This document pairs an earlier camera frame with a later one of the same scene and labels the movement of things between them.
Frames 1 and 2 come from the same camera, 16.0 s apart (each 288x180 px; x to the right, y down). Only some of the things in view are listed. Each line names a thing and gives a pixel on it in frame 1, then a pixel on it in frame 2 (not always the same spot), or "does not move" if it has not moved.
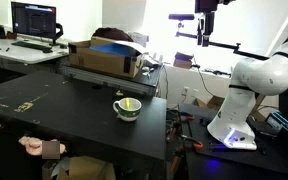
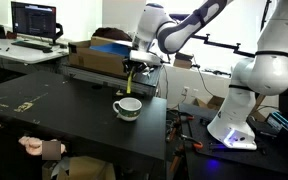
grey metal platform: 144,83 does not move
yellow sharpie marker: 128,103 -> 128,91
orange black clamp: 196,144 does not move
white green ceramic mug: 126,114 does not move
